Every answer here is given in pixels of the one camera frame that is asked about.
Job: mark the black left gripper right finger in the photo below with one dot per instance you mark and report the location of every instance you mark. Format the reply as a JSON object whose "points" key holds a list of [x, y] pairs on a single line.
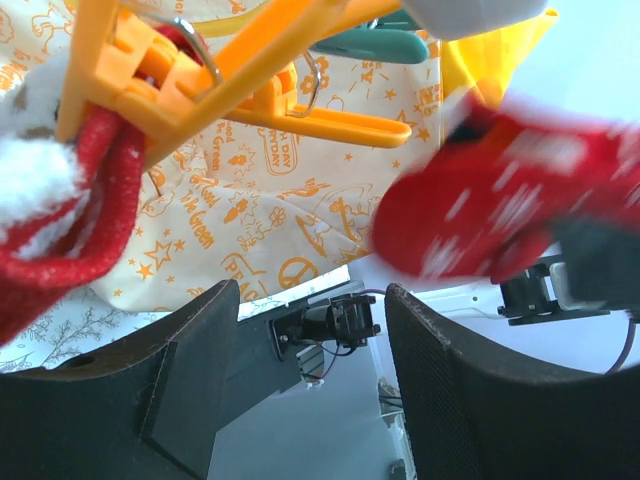
{"points": [[475, 409]]}

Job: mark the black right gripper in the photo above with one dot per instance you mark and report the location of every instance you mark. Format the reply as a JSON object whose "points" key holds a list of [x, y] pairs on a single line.
{"points": [[599, 267]]}

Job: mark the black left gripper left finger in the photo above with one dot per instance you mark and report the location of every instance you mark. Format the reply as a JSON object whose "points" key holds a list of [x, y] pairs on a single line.
{"points": [[143, 407]]}

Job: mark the red christmas sock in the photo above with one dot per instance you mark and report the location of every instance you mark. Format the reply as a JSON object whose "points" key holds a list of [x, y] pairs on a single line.
{"points": [[67, 209], [484, 204]]}

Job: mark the white clip sock hanger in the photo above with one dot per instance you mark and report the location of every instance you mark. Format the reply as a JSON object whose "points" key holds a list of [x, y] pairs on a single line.
{"points": [[121, 62]]}

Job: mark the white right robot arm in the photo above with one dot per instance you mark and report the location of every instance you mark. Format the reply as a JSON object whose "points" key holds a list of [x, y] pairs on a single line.
{"points": [[528, 298]]}

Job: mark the yellow garment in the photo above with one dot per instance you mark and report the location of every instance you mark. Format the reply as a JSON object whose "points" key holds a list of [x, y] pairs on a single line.
{"points": [[483, 62]]}

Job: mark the white orange patterned cloth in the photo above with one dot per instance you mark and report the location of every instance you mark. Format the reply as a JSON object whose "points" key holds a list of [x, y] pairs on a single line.
{"points": [[265, 208]]}

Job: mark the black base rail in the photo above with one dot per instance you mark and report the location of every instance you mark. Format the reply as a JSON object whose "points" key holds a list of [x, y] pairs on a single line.
{"points": [[295, 342]]}

